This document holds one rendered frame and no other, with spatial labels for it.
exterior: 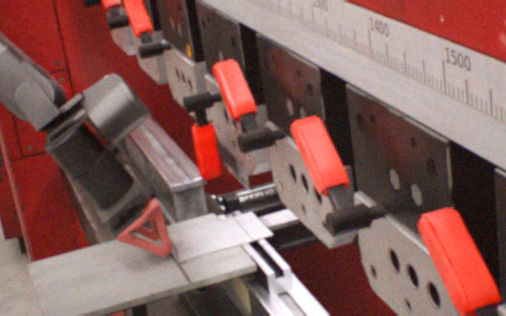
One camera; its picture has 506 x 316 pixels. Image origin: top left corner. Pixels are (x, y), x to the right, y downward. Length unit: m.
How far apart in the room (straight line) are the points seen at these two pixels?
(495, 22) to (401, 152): 0.16
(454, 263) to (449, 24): 0.13
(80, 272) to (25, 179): 0.85
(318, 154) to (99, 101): 0.53
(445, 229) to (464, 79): 0.08
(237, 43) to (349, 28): 0.29
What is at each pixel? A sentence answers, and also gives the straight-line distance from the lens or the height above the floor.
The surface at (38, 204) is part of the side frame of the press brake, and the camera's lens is 2.14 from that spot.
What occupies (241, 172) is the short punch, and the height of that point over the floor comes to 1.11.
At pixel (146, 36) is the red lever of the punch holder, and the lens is 1.26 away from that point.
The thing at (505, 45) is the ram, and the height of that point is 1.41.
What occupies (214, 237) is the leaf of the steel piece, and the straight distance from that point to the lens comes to 1.31.
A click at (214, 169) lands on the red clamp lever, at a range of 1.08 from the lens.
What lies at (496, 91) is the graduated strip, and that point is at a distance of 0.54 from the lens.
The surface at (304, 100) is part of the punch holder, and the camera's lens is 0.82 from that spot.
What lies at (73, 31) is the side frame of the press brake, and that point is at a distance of 2.06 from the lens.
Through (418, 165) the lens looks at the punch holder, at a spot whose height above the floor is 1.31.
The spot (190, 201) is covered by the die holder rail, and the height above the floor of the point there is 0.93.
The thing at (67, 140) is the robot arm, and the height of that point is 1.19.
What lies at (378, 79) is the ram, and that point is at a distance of 0.68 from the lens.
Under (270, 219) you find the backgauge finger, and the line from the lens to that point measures 1.33.
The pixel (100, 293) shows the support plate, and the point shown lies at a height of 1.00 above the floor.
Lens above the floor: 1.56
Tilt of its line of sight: 21 degrees down
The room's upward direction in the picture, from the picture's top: 9 degrees counter-clockwise
